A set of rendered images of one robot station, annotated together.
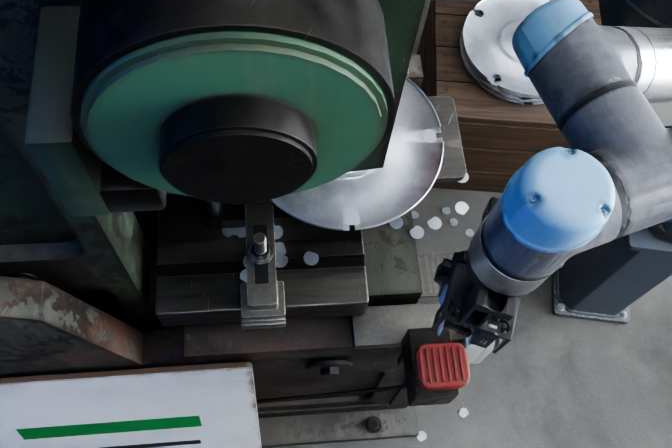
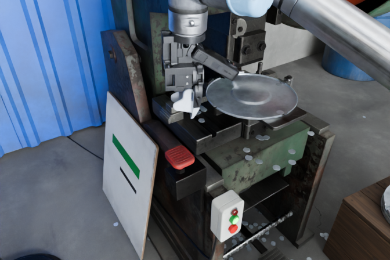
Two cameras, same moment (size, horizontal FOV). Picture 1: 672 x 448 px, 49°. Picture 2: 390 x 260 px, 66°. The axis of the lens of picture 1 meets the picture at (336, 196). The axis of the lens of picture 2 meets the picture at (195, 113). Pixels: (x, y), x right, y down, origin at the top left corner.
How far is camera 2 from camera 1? 84 cm
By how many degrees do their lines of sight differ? 51
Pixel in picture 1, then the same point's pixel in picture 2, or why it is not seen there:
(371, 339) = not seen: hidden behind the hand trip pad
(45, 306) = (130, 57)
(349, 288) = (198, 133)
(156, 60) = not seen: outside the picture
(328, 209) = (217, 100)
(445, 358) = (183, 154)
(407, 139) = (270, 107)
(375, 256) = (224, 150)
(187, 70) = not seen: outside the picture
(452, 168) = (273, 122)
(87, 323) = (136, 82)
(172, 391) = (139, 144)
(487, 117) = (369, 219)
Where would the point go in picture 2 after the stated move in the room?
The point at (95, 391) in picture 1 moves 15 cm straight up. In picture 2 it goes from (127, 125) to (123, 93)
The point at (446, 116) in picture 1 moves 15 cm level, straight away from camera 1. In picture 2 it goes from (295, 114) to (343, 109)
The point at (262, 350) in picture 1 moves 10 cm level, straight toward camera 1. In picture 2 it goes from (162, 140) to (136, 152)
